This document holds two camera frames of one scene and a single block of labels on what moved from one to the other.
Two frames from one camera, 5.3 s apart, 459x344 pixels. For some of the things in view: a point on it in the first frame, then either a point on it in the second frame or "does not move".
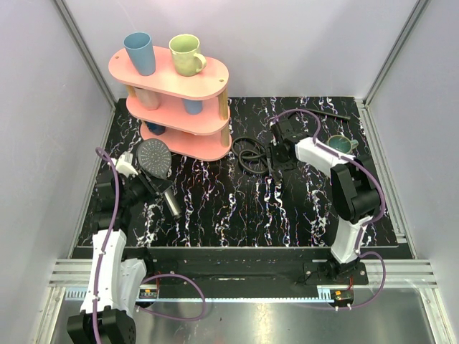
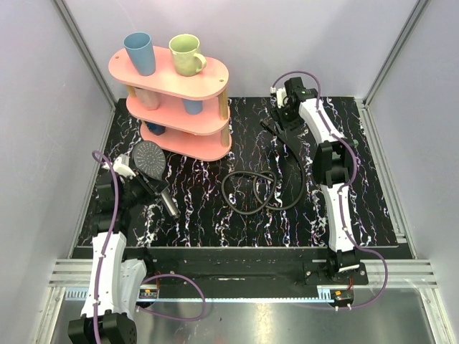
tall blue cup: x=142 y=51 does not move
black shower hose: x=253 y=155 -> x=274 y=180
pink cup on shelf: x=150 y=99 does not move
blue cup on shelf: x=193 y=107 does not move
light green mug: x=184 y=49 does not move
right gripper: x=289 y=165 -> x=275 y=113
